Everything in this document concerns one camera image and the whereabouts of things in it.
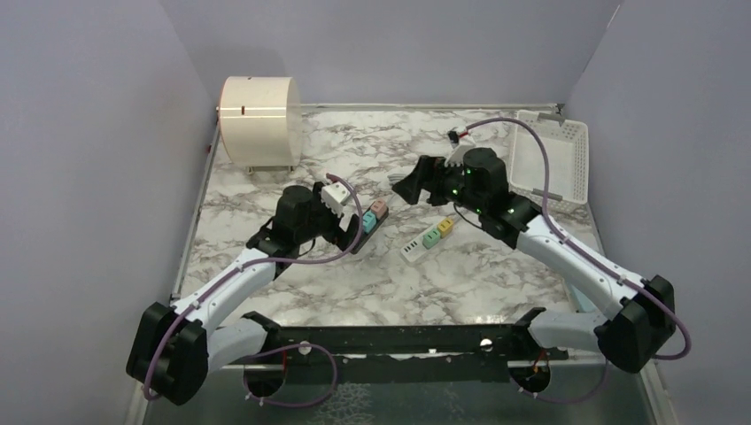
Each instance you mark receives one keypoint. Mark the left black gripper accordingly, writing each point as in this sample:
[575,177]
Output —
[333,235]

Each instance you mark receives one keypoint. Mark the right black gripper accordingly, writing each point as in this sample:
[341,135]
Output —
[429,175]

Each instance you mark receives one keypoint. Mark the black power strip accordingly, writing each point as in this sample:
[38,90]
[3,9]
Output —
[365,237]

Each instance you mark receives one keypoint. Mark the teal usb charger plug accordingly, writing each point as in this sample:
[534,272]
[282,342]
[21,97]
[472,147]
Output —
[369,222]

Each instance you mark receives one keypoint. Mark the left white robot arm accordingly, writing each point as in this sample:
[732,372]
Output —
[177,346]

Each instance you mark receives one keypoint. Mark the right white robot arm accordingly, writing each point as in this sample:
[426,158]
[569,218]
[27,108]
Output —
[633,317]

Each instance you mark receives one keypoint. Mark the pink usb charger plug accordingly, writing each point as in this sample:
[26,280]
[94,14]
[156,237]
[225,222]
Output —
[379,208]

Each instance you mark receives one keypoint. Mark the yellow usb charger plug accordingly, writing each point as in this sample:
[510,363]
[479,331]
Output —
[445,227]

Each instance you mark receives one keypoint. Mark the green usb charger plug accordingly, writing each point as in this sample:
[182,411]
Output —
[431,238]

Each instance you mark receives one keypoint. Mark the white power strip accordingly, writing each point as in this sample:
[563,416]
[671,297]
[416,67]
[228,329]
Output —
[413,250]

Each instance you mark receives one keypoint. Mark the cream cylindrical drum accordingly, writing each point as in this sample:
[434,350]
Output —
[260,121]

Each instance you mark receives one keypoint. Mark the white plastic basket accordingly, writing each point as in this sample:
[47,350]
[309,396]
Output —
[565,167]

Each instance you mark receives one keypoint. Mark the light blue block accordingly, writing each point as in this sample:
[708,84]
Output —
[581,302]

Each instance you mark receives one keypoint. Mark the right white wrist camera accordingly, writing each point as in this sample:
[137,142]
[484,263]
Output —
[455,159]

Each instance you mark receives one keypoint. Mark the black mounting rail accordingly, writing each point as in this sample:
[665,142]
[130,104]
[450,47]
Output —
[486,353]

